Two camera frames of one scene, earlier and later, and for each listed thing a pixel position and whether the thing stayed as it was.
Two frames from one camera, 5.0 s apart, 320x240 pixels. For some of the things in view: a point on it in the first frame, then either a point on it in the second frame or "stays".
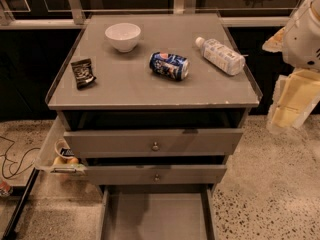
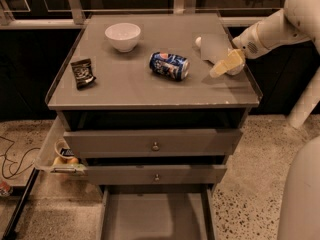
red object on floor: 4,188 stays
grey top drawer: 153,142 stays
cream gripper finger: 295,97 -> 234,59
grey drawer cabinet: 153,105 stays
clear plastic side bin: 56,154 stays
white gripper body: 302,42 -> 246,44
